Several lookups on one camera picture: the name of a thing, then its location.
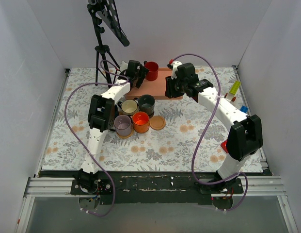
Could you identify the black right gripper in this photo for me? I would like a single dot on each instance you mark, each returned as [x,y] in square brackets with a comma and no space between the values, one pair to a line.
[169,87]

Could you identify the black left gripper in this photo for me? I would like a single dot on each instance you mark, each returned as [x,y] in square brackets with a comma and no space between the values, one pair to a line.
[142,75]

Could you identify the red mug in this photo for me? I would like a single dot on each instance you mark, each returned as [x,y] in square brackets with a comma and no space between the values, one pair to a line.
[153,67]

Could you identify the dark green mug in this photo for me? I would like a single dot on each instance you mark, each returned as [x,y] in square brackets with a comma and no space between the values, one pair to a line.
[147,104]

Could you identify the light wooden coaster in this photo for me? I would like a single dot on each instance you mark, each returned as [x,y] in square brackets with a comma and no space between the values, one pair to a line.
[157,122]

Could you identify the cream enamel mug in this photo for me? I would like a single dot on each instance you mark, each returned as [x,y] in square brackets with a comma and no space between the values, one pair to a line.
[128,107]

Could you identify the orange mug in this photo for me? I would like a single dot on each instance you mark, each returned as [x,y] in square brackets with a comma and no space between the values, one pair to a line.
[141,122]

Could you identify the grey lilac mug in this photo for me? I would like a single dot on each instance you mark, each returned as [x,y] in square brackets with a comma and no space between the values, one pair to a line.
[122,124]

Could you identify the woven cork coaster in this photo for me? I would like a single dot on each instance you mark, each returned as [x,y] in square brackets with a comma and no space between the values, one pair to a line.
[126,136]

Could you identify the dark blue mug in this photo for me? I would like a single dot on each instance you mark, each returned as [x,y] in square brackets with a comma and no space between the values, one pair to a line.
[116,114]

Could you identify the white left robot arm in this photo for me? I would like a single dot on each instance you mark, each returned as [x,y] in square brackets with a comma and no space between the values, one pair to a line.
[103,107]

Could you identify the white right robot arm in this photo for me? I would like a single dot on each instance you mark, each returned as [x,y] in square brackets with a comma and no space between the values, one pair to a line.
[245,132]

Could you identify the pink serving tray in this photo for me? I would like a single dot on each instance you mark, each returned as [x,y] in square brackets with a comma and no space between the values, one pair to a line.
[154,88]

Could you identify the floral table mat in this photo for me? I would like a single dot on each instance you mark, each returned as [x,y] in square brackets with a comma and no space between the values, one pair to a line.
[190,140]

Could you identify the toy brick car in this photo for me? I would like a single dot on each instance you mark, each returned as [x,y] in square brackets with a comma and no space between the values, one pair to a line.
[231,95]

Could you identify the red toy brick window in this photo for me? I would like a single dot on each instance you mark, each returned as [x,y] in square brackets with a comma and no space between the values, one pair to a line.
[223,146]

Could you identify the blue green toy bricks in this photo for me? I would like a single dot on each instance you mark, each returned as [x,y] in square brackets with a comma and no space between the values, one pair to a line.
[244,109]

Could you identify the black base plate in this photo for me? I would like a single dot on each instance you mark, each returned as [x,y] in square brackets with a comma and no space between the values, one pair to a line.
[153,187]

